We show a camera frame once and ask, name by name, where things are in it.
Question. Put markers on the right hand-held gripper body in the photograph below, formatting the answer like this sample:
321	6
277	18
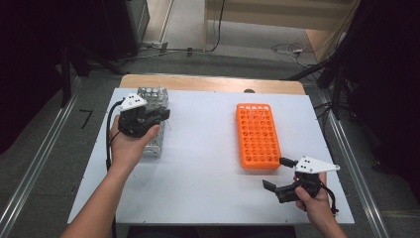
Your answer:
313	165

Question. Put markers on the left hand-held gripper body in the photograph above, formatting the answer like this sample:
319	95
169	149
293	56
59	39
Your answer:
132	120

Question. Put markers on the clear tube rack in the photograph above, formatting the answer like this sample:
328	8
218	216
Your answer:
154	145

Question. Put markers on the orange plastic test tube rack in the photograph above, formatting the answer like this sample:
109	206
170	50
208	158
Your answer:
258	139

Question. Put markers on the person's left hand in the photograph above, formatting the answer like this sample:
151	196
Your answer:
127	150

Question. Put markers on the person's right hand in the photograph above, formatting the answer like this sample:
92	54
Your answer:
317	203

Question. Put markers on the light wooden table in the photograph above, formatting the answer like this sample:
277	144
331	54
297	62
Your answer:
204	82

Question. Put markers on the white table board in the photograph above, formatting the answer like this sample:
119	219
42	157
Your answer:
204	172

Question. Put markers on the black stand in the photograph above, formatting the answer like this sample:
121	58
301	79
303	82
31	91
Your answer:
66	79
335	86

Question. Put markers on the dark grey cabinet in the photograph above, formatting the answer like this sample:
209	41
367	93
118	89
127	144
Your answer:
138	20

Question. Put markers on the black curtain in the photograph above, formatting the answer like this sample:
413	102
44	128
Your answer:
33	49
389	82

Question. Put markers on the light wooden partition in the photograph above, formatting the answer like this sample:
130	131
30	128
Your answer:
280	15

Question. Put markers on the metal floor rail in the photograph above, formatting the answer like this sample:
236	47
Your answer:
356	165
36	165

